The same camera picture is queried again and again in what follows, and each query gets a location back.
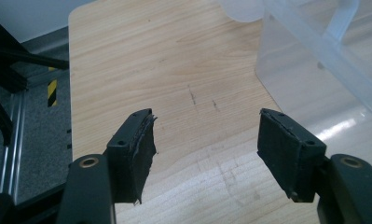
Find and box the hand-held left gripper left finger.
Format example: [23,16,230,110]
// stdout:
[105,107,158,205]

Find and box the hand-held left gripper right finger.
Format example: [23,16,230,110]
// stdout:
[256,107,328,203]

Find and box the clear plastic storage box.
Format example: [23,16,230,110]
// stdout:
[217,0,372,157]

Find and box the black metal stand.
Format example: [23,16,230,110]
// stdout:
[0,12,70,147]

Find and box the aluminium floor rail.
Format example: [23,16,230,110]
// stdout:
[0,91,29,204]

